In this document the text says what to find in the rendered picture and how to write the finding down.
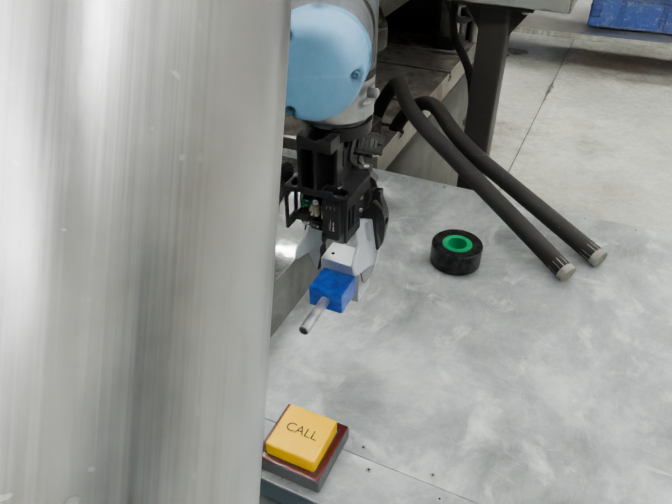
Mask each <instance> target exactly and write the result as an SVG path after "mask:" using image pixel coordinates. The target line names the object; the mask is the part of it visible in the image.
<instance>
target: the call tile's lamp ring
mask: <svg viewBox="0 0 672 504"><path fill-rule="evenodd" d="M290 405H291V404H288V405H287V407H286V408H285V410H284V411H283V413H282V414H281V416H280V417H279V419H278V420H277V422H276V424H275V425H274V427H273V428H272V430H271V431H270V433H269V434H268V436H267V437H266V439H265V440H264V442H263V450H262V459H264V460H267V461H269V462H271V463H274V464H276V465H278V466H281V467H283V468H285V469H288V470H290V471H292V472H295V473H297V474H299V475H302V476H304V477H306V478H309V479H311V480H313V481H316V482H318V481H319V480H320V478H321V476H322V474H323V472H324V470H325V469H326V467H327V465H328V463H329V461H330V459H331V458H332V456H333V454H334V452H335V450H336V448H337V447H338V445H339V443H340V441H341V439H342V437H343V436H344V434H345V432H346V430H347V428H348V426H345V425H343V424H340V423H337V428H338V429H340V430H339V432H338V434H337V436H336V437H335V439H334V441H333V443H332V445H331V446H330V448H329V450H328V452H327V454H326V455H325V457H324V459H323V461H322V463H321V464H320V466H319V468H318V470H317V472H316V474H313V473H311V472H309V471H306V470H304V469H301V468H299V467H297V466H294V465H292V464H290V463H287V462H285V461H283V460H280V459H278V458H276V457H273V456H271V455H268V454H266V453H264V450H265V449H266V441H267V440H268V438H269V437H270V435H271V434H272V432H273V431H274V429H275V427H276V426H277V424H278V423H279V421H280V420H281V418H282V417H283V415H284V414H285V412H286V411H287V409H288V408H289V406H290Z"/></svg>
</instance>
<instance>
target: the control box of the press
mask: <svg viewBox="0 0 672 504"><path fill-rule="evenodd" d="M577 1H578V0H451V5H450V11H449V33H450V37H451V41H452V44H453V46H454V48H455V50H456V52H457V54H458V56H459V58H460V60H461V63H462V65H463V68H464V71H465V75H466V79H467V87H468V107H467V114H466V116H465V118H464V119H463V124H462V125H464V126H465V129H464V133H465V134H466V135H467V136H468V137H469V138H470V139H471V140H472V141H473V142H474V143H475V144H476V145H477V146H478V147H479V148H480V149H481V150H482V151H484V152H485V153H486V154H487V155H488V156H489V157H490V151H491V145H492V140H493V134H494V128H495V122H496V116H497V110H498V104H499V98H500V93H501V87H502V81H503V75H504V69H505V63H506V57H507V51H508V46H509V40H510V34H511V33H512V31H513V30H514V29H515V28H516V27H517V26H518V25H519V24H520V23H521V22H522V21H523V20H524V19H525V18H526V16H527V15H529V13H534V11H535V10H540V11H548V12H557V13H565V14H570V13H571V12H572V10H573V8H574V6H575V5H576V3H577ZM466 5H467V7H468V9H469V11H470V13H471V15H472V17H473V19H474V21H475V23H476V25H477V28H478V35H477V42H476V49H475V56H474V64H473V68H472V65H471V62H470V60H469V57H468V55H467V53H466V51H465V49H464V47H463V45H462V43H461V40H460V38H459V34H458V28H457V16H458V9H459V7H466ZM457 187H460V188H465V189H469V190H473V189H472V188H471V187H470V186H469V185H468V184H467V183H466V182H465V181H464V180H463V179H462V178H461V177H460V176H459V175H458V180H457Z"/></svg>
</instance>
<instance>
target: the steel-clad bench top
mask: <svg viewBox="0 0 672 504"><path fill-rule="evenodd" d="M372 170H373V171H374V172H375V173H376V174H377V175H378V176H379V179H378V180H377V186H378V187H380V188H383V189H384V192H383V194H384V198H385V201H386V203H387V206H388V211H389V222H388V226H387V230H386V234H385V238H384V241H383V244H382V247H381V251H380V254H379V258H378V261H377V264H376V266H375V269H374V271H373V272H372V274H371V276H370V277H369V286H368V288H367V289H366V291H365V292H364V294H363V295H362V297H361V299H360V300H359V302H355V301H352V300H351V301H350V302H349V304H348V305H347V307H346V308H345V310H344V311H343V313H338V312H334V311H331V310H328V309H325V311H324V312H323V313H322V315H321V316H320V318H319V319H318V321H317V322H316V323H315V325H314V326H313V328H312V329H311V331H310V332H309V333H308V334H307V335H303V334H302V333H300V331H299V327H300V326H301V325H302V323H303V322H304V320H305V319H306V318H307V316H308V315H309V313H310V312H311V311H312V309H313V308H314V307H315V305H312V304H310V296H309V289H308V290H307V291H306V293H305V294H304V295H303V297H302V298H301V299H300V300H299V302H298V303H297V304H296V306H295V307H294V308H293V309H292V311H291V312H290V313H289V315H288V316H287V317H286V318H285V320H284V321H283V322H282V324H281V325H280V326H279V327H278V329H277V330H276V331H275V333H274V334H273V335H272V336H271V338H270V344H269V359H268V374H267V390H266V405H265V420H264V435H263V441H264V440H265V438H266V437H267V435H268V434H269V432H270V431H271V429H272V428H273V426H274V425H275V423H276V422H277V420H278V419H279V417H280V416H281V414H282V413H283V411H284V410H285V408H286V407H287V405H288V404H293V405H296V406H299V407H301V408H304V409H306V410H309V411H311V412H314V413H317V414H319V415H322V416H324V417H327V418H330V419H332V420H335V421H337V423H340V424H343V425H345V426H348V428H349V437H348V439H347V441H346V443H345V445H344V447H343V449H342V450H341V452H340V454H339V456H338V458H337V460H336V462H335V463H334V465H333V467H332V469H331V471H330V473H329V475H328V477H327V478H326V480H325V482H324V484H323V486H322V488H321V490H320V491H319V493H317V492H315V491H312V490H310V489H308V488H305V487H303V486H301V485H299V484H296V483H294V482H292V481H289V480H287V479H285V478H282V477H280V476H278V475H276V474H273V473H271V472H269V471H266V470H264V469H262V468H261V480H263V481H265V482H268V483H270V484H272V485H275V486H277V487H279V488H281V489H284V490H286V491H288V492H290V493H293V494H295V495H297V496H299V497H302V498H304V499H306V500H308V501H311V502H313V503H315V504H672V235H670V234H665V233H661V232H656V231H652V230H647V229H643V228H638V227H634V226H630V225H625V224H621V223H616V222H612V221H607V220H603V219H598V218H594V217H589V216H585V215H581V214H576V213H572V212H567V211H563V210H558V209H554V208H553V209H554V210H556V211H557V212H558V213H559V214H561V215H562V216H563V217H564V218H565V219H567V220H568V221H569V222H570V223H572V224H573V225H574V226H575V227H576V228H578V229H579V230H580V231H581V232H583V233H584V234H585V235H586V236H587V237H589V238H590V239H591V240H592V241H594V242H595V243H596V244H597V245H599V246H600V247H601V248H602V249H603V250H604V251H605V252H607V257H606V258H605V260H604V261H603V262H602V263H601V264H600V265H598V266H595V267H594V266H593V265H591V264H590V263H589V262H587V261H586V260H585V259H584V258H583V257H582V256H580V255H579V254H578V253H577V252H576V251H574V250H573V249H572V248H571V247H570V246H569V245H567V244H566V243H565V242H564V241H563V240H561V239H560V238H559V237H558V236H557V235H556V234H554V233H553V232H552V231H551V230H550V229H548V228H547V227H546V226H545V225H544V224H543V223H541V222H540V221H539V220H538V219H537V218H535V217H534V216H533V215H532V214H531V213H530V212H528V211H527V210H526V209H525V208H524V207H522V206H521V205H520V204H519V203H518V202H517V201H515V200H514V199H509V198H507V199H508V200H509V201H510V202H511V203H512V204H513V205H514V206H515V207H516V208H517V209H518V210H519V211H520V212H521V213H522V214H523V215H524V216H525V217H526V218H527V219H528V220H529V221H530V222H531V223H532V224H533V225H534V226H535V228H536V229H537V230H538V231H539V232H540V233H541V234H542V235H543V236H544V237H545V238H546V239H547V240H548V241H549V242H550V243H551V244H552V245H553V246H554V247H555V248H556V249H557V250H558V251H559V252H560V253H561V254H562V255H563V256H564V257H565V258H566V259H567V260H568V261H569V262H570V263H571V264H572V265H573V266H574V267H575V268H576V272H575V273H574V274H573V275H572V276H571V277H570V278H569V279H567V280H565V281H560V280H559V279H558V278H557V277H556V276H555V275H554V274H553V273H552V272H551V271H550V270H549V269H548V267H547V266H546V265H545V264H544V263H543V262H542V261H541V260H540V259H539V258H538V257H537V256H536V255H535V254H534V253H533V252H532V251H531V250H530V249H529V248H528V247H527V246H526V244H525V243H524V242H523V241H522V240H521V239H520V238H519V237H518V236H517V235H516V234H515V233H514V232H513V231H512V230H511V229H510V228H509V227H508V226H507V225H506V224H505V223H504V222H503V220H502V219H501V218H500V217H499V216H498V215H497V214H496V213H495V212H494V211H493V210H492V209H491V208H490V207H489V206H488V205H487V204H486V203H485V202H484V201H483V200H482V199H481V197H480V196H479V195H478V194H477V193H476V192H475V191H474V190H469V189H465V188H460V187H456V186H451V185H447V184H442V183H438V182H434V181H429V180H425V179H420V178H416V177H411V176H407V175H402V174H398V173H393V172H389V171H385V170H380V169H376V168H372ZM449 229H458V230H464V231H467V232H470V233H472V234H474V235H476V236H477V237H478V238H479V239H480V240H481V241H482V244H483V251H482V256H481V262H480V266H479V268H478V269H477V270H476V271H475V272H473V273H471V274H468V275H464V276H454V275H448V274H445V273H443V272H441V271H439V270H437V269H436V268H435V267H434V266H433V265H432V263H431V261H430V254H431V245H432V239H433V237H434V236H435V235H436V234H437V233H439V232H441V231H444V230H449Z"/></svg>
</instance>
